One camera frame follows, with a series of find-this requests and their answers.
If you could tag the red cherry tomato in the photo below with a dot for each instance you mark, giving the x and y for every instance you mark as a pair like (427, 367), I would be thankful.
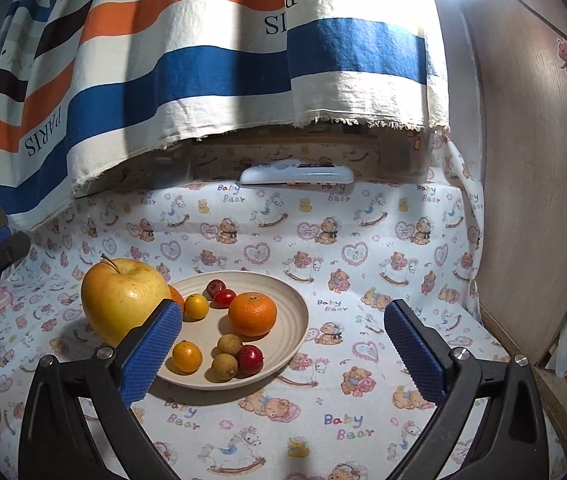
(224, 299)

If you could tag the white remote control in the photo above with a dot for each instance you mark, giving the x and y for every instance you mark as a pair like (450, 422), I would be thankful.
(297, 175)

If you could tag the cream plate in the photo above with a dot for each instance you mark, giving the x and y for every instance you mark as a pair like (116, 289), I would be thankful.
(288, 327)

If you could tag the wooden side panel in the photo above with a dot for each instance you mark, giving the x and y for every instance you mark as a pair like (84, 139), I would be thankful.
(528, 210)

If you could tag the orange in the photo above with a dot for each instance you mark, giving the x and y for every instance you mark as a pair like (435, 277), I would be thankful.
(252, 314)
(177, 297)

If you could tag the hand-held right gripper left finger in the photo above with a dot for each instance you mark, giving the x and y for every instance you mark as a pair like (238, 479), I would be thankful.
(151, 350)

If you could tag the small dark red fruit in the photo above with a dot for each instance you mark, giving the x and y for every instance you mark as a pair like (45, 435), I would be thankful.
(216, 287)
(250, 360)

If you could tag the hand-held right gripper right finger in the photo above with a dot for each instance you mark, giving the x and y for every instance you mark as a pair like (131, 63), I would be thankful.
(416, 352)

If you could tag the yellow cherry tomato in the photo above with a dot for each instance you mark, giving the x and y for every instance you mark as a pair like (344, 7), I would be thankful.
(186, 356)

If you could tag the striped hanging cloth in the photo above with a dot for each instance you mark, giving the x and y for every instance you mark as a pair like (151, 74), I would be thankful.
(213, 70)

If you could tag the brown longan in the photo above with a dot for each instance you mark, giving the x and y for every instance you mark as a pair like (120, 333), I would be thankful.
(229, 345)
(224, 365)

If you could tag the kumquat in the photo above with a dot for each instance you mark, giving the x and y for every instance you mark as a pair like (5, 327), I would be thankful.
(196, 306)

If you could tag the bear printed tablecloth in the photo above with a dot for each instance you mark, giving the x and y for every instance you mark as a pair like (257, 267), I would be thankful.
(363, 285)

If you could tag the yellow apple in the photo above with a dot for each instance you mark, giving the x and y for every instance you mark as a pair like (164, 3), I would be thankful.
(118, 300)

